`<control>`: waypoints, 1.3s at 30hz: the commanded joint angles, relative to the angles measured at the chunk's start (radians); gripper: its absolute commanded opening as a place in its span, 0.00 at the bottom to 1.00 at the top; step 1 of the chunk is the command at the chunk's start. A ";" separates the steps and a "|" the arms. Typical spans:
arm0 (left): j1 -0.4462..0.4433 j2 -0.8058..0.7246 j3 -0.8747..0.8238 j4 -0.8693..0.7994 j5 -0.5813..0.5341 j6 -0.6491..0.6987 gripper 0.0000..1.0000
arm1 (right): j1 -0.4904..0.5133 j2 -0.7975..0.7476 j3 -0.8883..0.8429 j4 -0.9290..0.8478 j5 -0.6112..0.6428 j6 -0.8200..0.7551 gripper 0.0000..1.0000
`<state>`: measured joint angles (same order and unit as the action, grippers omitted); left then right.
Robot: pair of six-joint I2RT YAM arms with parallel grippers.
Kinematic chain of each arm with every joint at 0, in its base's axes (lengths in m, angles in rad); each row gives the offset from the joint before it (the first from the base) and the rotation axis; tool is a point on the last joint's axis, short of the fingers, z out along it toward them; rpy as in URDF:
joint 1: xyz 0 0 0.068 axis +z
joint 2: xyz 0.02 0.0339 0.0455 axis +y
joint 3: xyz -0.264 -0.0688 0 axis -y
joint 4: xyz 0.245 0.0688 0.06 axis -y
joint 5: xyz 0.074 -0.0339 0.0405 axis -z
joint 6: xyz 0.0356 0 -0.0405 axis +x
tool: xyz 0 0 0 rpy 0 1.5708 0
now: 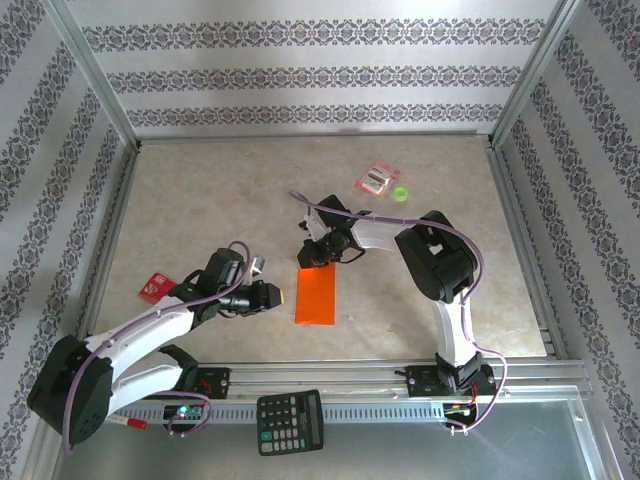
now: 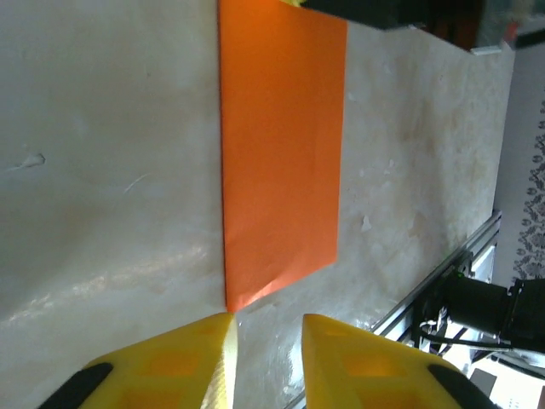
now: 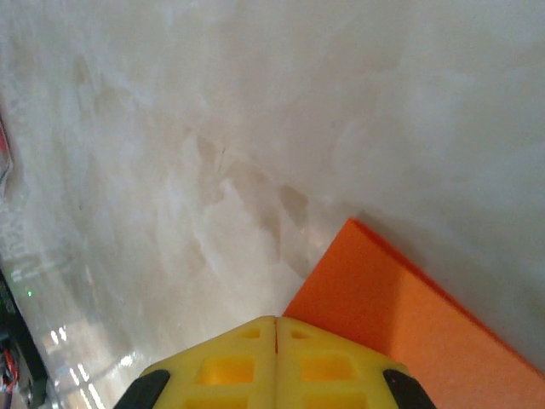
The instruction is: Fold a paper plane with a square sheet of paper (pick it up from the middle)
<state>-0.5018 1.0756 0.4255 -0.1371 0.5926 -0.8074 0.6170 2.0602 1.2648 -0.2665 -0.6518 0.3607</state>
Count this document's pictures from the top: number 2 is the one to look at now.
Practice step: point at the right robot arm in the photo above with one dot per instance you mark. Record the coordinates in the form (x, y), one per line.
(477, 302)

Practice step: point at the orange paper sheet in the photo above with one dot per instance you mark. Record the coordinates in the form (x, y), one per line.
(281, 149)

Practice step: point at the aluminium profile frame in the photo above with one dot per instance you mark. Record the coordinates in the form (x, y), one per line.
(468, 255)

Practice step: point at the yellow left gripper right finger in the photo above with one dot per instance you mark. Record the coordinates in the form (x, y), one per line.
(362, 370)

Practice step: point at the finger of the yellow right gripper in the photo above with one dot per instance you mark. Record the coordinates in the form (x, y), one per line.
(294, 2)

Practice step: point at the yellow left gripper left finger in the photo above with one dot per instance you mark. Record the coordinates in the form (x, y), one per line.
(179, 366)

